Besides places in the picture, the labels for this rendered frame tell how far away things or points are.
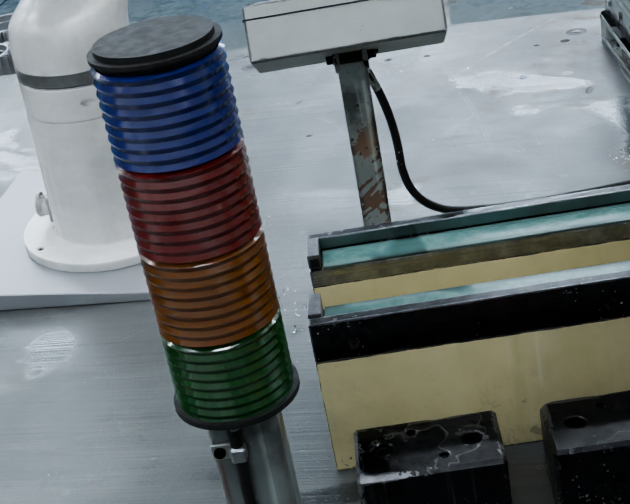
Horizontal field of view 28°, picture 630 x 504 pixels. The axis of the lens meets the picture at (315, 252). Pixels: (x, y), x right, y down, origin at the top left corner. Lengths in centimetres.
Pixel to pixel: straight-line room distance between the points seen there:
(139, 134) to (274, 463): 20
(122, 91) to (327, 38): 55
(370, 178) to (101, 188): 29
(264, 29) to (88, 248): 35
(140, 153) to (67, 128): 71
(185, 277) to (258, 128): 103
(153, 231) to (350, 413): 39
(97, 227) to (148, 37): 76
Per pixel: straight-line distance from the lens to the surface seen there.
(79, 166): 127
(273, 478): 65
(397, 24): 108
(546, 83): 159
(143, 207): 56
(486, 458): 84
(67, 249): 132
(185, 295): 58
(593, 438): 85
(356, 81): 111
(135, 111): 54
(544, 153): 140
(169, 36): 55
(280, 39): 108
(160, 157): 55
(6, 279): 132
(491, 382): 92
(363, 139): 113
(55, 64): 123
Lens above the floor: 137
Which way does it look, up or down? 27 degrees down
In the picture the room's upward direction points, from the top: 11 degrees counter-clockwise
